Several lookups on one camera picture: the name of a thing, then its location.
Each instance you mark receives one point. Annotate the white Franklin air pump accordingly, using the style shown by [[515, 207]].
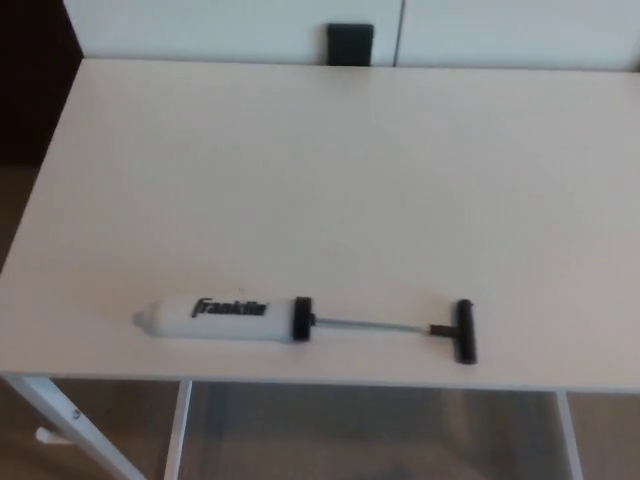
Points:
[[225, 325]]

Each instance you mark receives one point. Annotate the white cabinet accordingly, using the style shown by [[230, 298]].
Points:
[[200, 30]]

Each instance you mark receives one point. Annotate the dark brown wooden panel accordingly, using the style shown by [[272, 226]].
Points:
[[30, 75]]

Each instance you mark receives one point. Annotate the white metal desk leg frame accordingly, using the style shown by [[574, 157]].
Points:
[[570, 440], [70, 417]]

